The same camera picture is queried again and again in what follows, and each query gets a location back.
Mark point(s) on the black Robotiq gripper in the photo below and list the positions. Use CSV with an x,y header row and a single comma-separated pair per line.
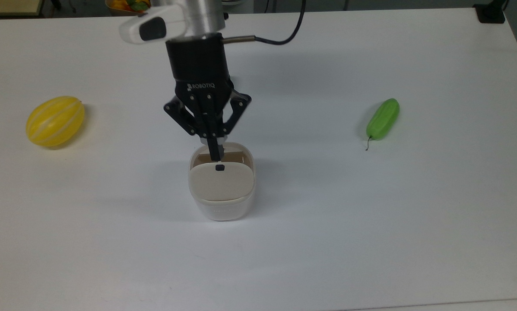
x,y
200,69

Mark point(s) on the beige flip-lid garbage bin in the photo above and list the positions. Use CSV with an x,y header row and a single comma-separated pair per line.
x,y
221,185

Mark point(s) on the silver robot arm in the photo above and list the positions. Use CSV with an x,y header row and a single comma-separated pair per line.
x,y
200,15

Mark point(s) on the white wrist-mounted device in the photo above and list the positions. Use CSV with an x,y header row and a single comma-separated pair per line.
x,y
152,26

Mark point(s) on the bowl of toy fruit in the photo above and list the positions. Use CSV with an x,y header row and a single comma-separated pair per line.
x,y
126,4

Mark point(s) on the yellow striped melon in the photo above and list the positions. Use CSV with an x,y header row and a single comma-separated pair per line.
x,y
55,121

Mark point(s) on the green cucumber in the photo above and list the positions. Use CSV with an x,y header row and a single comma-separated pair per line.
x,y
382,119

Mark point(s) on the wooden table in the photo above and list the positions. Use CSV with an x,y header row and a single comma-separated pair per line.
x,y
10,6

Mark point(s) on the black stand base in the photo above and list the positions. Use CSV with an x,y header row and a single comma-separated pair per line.
x,y
490,12

